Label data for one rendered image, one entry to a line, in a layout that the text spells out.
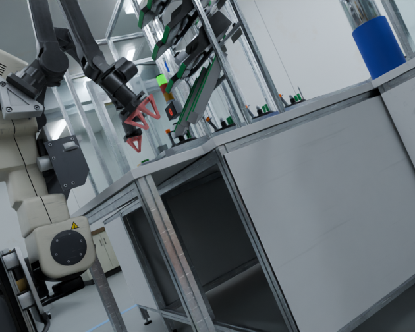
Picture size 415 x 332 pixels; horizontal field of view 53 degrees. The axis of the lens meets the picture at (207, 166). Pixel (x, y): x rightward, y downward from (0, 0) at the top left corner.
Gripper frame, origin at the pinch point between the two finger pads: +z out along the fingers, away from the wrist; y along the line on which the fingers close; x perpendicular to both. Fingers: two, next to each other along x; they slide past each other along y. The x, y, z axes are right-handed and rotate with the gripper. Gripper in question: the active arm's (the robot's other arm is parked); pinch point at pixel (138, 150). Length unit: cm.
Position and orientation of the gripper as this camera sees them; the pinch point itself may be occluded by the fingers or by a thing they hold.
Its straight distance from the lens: 197.2
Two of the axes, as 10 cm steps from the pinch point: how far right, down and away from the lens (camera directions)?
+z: 3.8, 9.2, -0.8
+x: -8.3, 3.0, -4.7
